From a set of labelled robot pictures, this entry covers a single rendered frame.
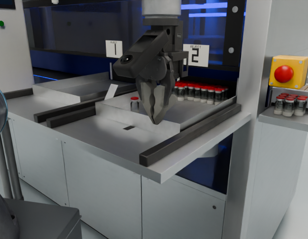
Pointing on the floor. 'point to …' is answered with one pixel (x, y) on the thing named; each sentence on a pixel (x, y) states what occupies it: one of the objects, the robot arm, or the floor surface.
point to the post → (257, 101)
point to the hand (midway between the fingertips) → (153, 119)
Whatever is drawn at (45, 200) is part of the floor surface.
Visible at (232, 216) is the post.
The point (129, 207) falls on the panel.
